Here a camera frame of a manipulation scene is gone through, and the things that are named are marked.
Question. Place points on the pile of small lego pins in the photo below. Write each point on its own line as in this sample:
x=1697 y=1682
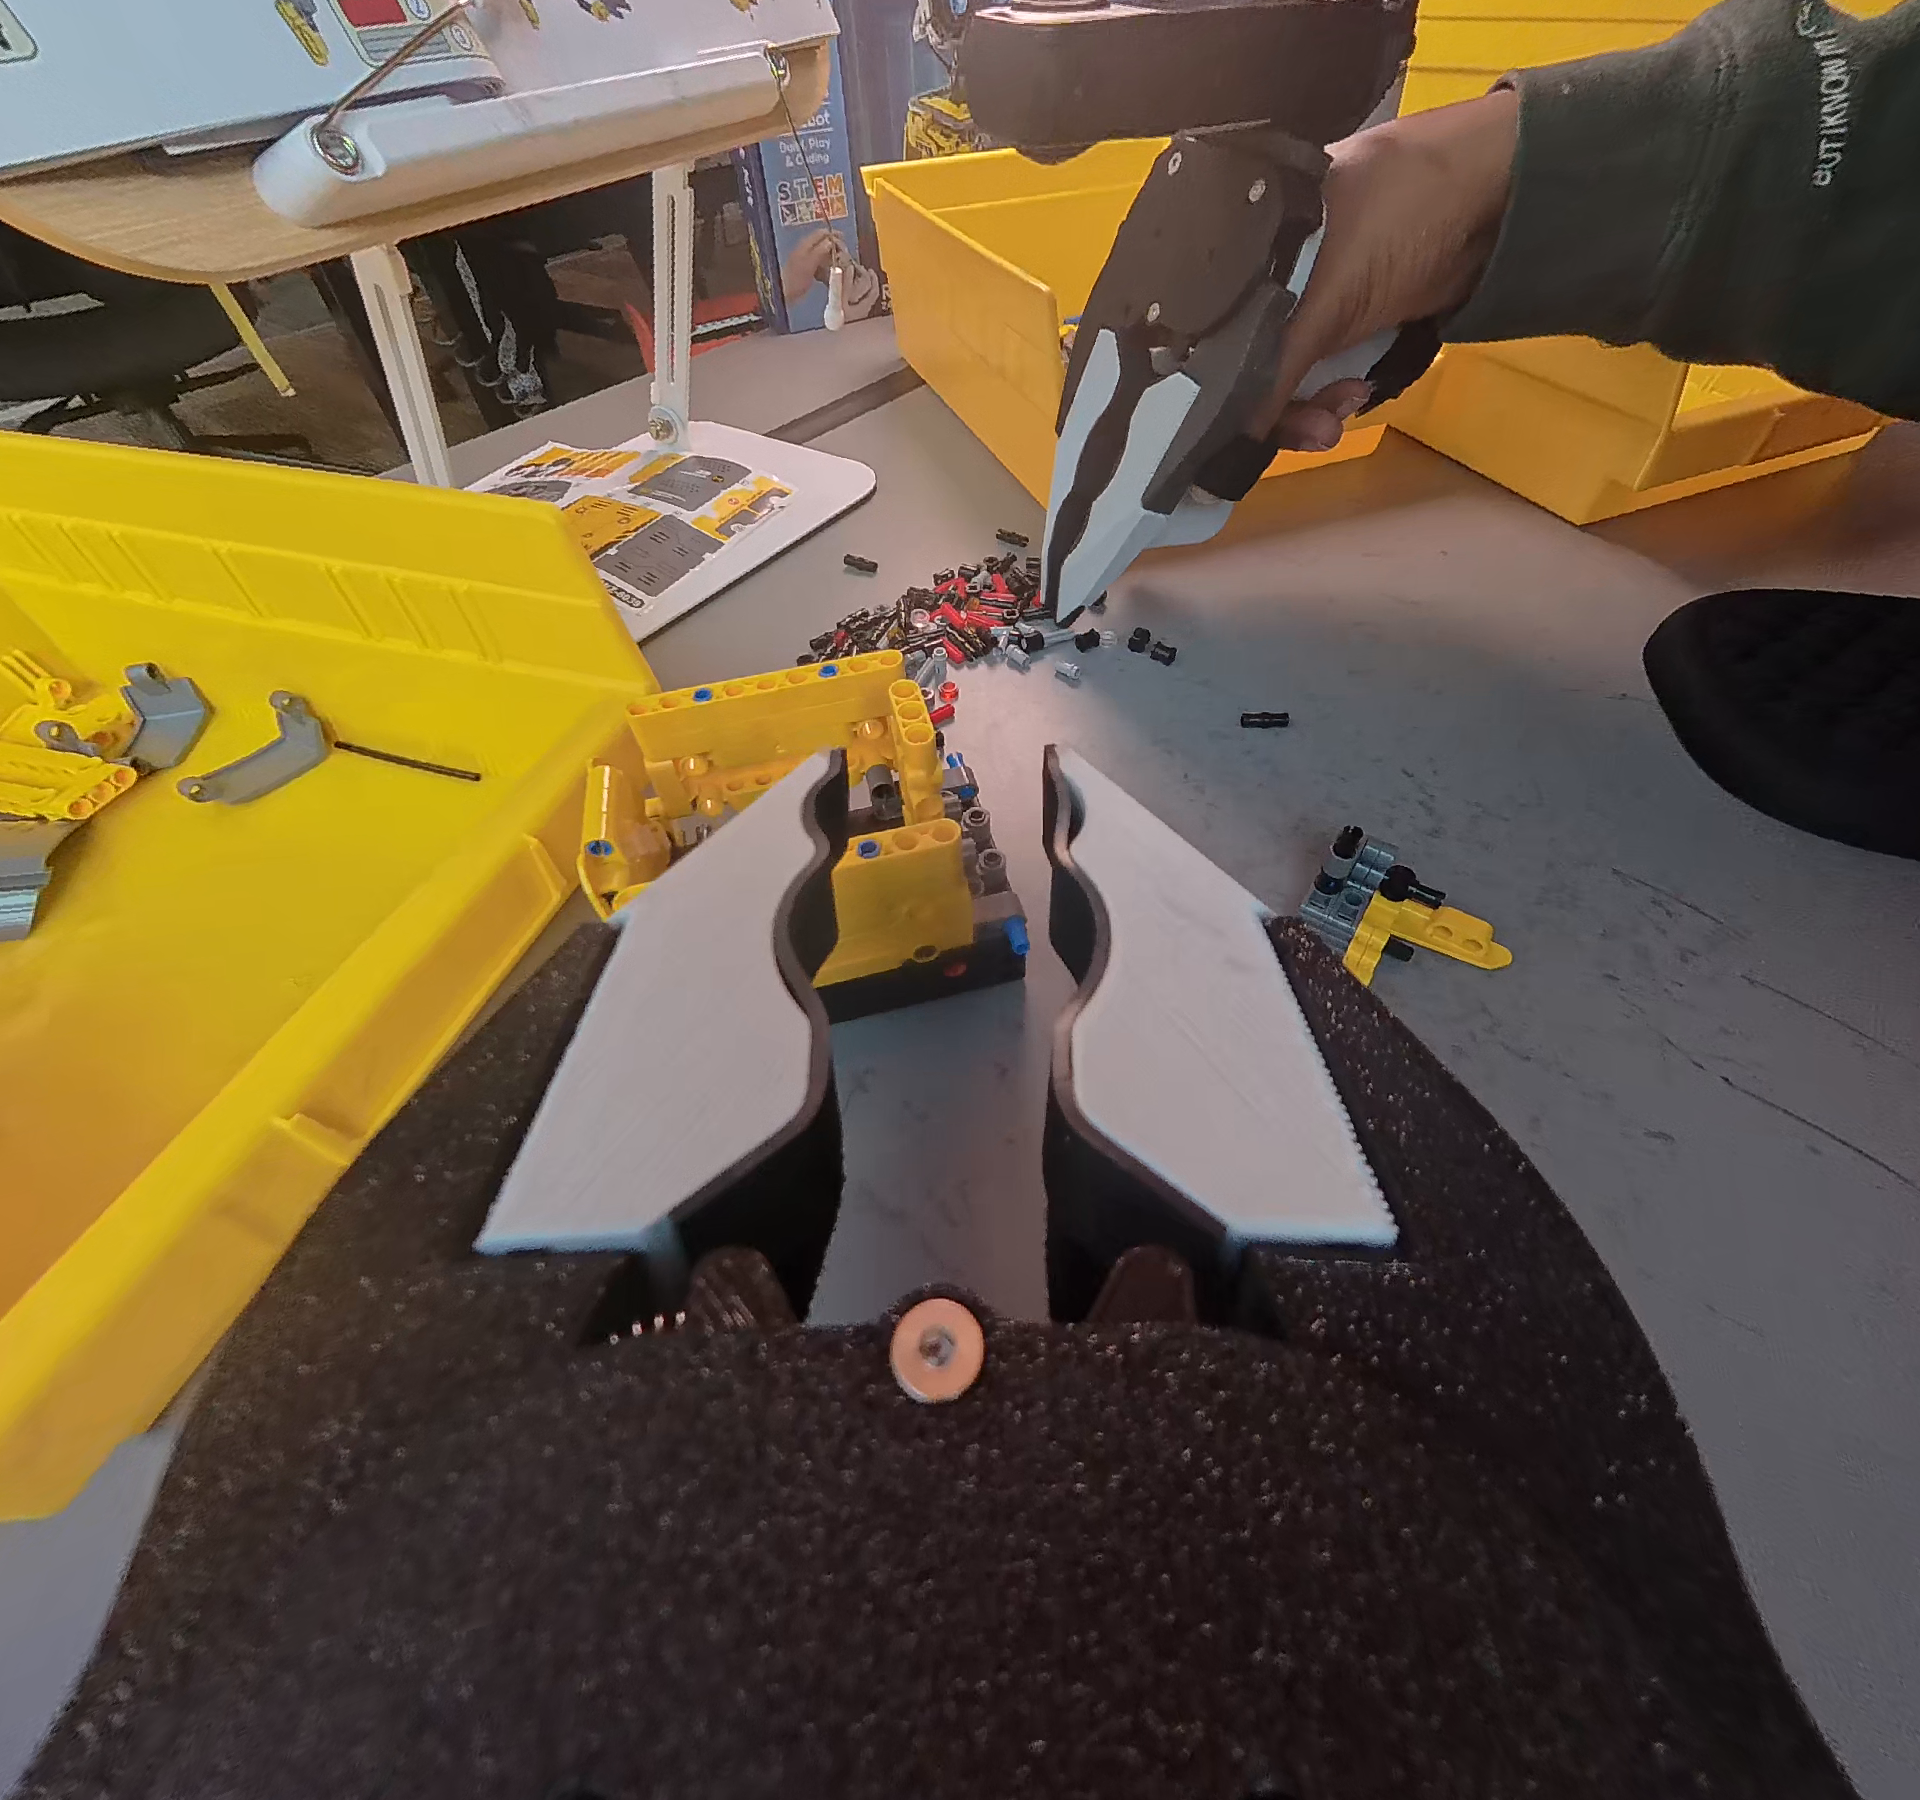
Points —
x=960 y=601

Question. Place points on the yellow black lego robot model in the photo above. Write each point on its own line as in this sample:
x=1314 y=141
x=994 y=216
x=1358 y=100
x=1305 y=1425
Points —
x=901 y=900

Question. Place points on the instruction booklet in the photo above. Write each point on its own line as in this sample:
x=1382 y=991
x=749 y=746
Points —
x=151 y=0

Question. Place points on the sticker sheet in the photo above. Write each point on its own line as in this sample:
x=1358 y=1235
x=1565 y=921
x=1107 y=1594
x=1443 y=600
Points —
x=660 y=541

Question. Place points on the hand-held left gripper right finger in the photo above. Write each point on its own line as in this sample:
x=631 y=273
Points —
x=1216 y=1080

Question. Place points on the grey grille yellow lego assembly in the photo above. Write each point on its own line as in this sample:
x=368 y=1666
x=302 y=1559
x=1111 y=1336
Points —
x=1343 y=900

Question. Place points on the person's right hand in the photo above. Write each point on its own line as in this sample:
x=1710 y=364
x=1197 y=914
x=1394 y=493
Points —
x=1410 y=225

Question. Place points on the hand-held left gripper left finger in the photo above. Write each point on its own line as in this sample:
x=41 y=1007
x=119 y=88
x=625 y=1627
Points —
x=660 y=1080

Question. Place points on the white book stand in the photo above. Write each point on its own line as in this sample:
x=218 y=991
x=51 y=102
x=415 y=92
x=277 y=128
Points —
x=525 y=137

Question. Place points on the black office chair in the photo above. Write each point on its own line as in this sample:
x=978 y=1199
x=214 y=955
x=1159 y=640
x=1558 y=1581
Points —
x=90 y=331

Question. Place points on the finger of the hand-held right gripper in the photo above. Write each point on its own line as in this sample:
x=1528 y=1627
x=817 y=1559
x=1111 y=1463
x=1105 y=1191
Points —
x=1134 y=510
x=1078 y=482

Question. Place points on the person's right forearm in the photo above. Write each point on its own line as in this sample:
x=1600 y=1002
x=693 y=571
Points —
x=1725 y=179

